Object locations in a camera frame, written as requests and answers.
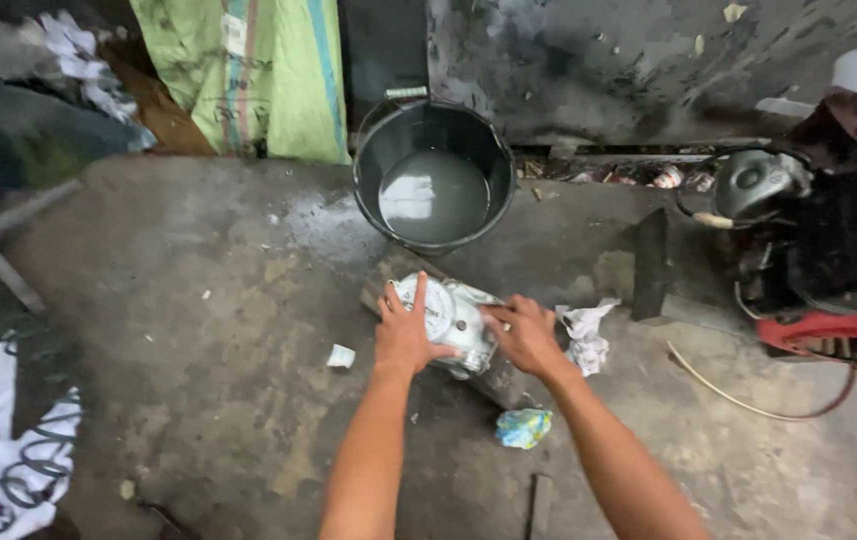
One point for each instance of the crumpled white paper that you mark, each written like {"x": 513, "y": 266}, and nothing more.
{"x": 586, "y": 336}

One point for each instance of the small white paper scrap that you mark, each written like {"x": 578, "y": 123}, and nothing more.
{"x": 341, "y": 356}

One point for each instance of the silver metal engine cover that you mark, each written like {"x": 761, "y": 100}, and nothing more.
{"x": 452, "y": 319}

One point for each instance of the person's right hand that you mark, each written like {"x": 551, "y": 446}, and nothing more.
{"x": 524, "y": 337}

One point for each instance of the green woven sack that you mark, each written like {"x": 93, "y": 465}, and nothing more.
{"x": 263, "y": 75}

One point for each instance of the black plastic bucket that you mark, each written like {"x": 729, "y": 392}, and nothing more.
{"x": 434, "y": 176}

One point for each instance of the grey metal rod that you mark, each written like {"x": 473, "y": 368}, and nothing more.
{"x": 8, "y": 225}

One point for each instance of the motorcycle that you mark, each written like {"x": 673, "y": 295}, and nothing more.
{"x": 811, "y": 225}

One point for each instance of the dark metal bar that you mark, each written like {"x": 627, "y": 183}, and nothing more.
{"x": 539, "y": 506}

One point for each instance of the heap of rags and debris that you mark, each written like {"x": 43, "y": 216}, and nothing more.
{"x": 61, "y": 82}

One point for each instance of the person's right fingers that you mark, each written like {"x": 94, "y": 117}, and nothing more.
{"x": 507, "y": 311}

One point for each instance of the person's left hand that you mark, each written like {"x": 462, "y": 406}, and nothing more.
{"x": 402, "y": 337}

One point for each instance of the wooden plank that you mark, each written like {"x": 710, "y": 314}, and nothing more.
{"x": 473, "y": 352}

